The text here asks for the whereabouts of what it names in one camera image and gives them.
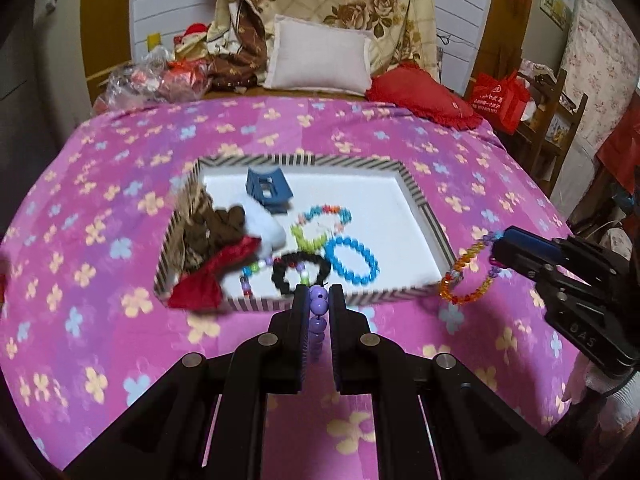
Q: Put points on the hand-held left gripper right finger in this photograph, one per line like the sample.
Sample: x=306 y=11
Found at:
x=336 y=350

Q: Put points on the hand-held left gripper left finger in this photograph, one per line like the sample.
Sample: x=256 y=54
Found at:
x=303 y=350

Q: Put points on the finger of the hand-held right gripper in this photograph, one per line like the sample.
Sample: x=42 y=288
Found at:
x=535 y=243
x=525 y=262

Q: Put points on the red cloth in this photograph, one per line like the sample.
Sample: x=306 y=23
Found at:
x=200 y=285

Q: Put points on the white fluffy hair accessory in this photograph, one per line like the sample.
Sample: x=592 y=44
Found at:
x=265 y=227

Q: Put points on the striped rim tray box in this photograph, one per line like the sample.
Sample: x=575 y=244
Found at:
x=380 y=210

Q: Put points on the brown leopard scrunchie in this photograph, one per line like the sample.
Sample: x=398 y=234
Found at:
x=215 y=230

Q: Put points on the blue hair claw clip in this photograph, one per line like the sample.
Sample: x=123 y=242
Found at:
x=260 y=187

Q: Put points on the wooden rack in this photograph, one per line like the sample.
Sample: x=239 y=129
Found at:
x=545 y=125

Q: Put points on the red shopping bag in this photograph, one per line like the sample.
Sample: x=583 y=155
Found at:
x=500 y=102

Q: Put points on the red heart cushion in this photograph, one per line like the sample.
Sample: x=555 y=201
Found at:
x=420 y=90

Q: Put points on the floral print mattress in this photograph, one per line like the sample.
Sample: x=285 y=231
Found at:
x=605 y=60

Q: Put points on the pink floral bedsheet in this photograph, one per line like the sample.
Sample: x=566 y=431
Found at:
x=100 y=185

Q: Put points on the white pillow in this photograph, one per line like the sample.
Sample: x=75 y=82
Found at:
x=320 y=55

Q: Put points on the beige floral quilt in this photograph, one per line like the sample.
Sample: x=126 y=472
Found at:
x=370 y=0

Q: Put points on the clear plastic bags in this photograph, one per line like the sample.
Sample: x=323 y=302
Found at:
x=130 y=80

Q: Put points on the red white plush toy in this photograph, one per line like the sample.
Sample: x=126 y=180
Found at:
x=192 y=35

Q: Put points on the grey refrigerator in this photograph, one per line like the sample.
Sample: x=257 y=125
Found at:
x=20 y=60

